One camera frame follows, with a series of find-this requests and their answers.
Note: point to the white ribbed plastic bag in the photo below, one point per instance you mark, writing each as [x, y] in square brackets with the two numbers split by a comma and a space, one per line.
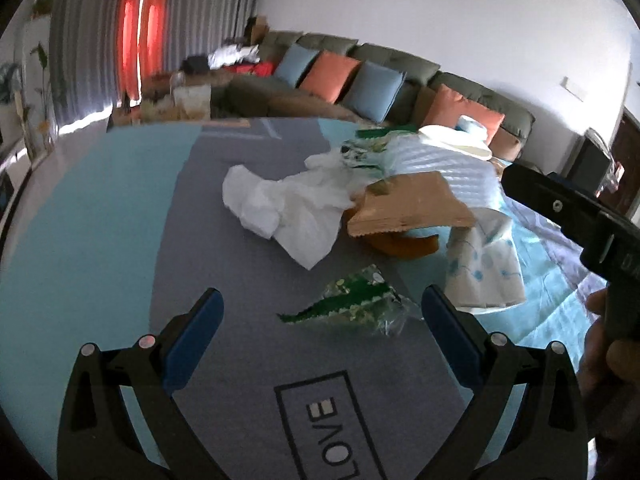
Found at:
[440, 160]

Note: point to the white wall switch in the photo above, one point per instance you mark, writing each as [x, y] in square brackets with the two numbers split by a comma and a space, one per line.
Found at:
[575, 86]

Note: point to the cardboard box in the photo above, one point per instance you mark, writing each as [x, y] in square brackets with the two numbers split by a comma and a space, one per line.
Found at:
[257, 30]

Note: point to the white tissue paper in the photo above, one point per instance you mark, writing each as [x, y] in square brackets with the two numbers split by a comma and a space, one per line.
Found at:
[280, 210]

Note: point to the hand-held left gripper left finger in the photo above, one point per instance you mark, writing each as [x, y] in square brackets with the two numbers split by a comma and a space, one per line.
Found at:
[195, 340]

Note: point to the person's right hand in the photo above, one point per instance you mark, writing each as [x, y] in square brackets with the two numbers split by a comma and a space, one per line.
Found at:
[610, 380]

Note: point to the dark green sofa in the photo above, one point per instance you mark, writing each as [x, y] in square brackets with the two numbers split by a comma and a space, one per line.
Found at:
[385, 57]

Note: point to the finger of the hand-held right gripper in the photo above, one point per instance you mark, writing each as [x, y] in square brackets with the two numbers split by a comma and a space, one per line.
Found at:
[545, 195]
[562, 178]

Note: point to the floral tissue packet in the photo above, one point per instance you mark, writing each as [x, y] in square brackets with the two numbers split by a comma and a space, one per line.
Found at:
[485, 270]

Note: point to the teal quilted cloth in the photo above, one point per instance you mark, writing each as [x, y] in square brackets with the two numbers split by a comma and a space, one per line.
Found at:
[550, 270]

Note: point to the orange cushion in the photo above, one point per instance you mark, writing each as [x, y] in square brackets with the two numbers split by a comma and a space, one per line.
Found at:
[465, 112]
[330, 77]

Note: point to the brown wooden door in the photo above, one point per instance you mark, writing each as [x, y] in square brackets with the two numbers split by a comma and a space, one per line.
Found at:
[627, 135]

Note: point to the standing fan with cover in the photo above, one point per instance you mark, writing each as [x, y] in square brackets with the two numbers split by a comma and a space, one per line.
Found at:
[7, 82]

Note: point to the green snack wrapper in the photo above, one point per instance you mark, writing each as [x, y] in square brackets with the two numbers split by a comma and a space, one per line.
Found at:
[362, 152]
[350, 300]

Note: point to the pile of clothes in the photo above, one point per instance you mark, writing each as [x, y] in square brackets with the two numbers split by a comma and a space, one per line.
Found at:
[240, 60]

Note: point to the blue cushion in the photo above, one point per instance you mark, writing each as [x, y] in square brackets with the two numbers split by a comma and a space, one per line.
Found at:
[295, 65]
[375, 92]

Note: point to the cluttered coffee table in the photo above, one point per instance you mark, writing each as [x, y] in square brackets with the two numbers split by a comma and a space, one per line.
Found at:
[185, 100]

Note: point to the brown cardboard piece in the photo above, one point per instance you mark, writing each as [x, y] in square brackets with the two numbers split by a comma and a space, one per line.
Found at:
[410, 205]

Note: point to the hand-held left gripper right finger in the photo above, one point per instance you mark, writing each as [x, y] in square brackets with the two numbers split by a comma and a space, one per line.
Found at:
[450, 335]

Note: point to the tall green plant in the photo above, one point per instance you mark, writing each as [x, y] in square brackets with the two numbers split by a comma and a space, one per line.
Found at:
[41, 67]

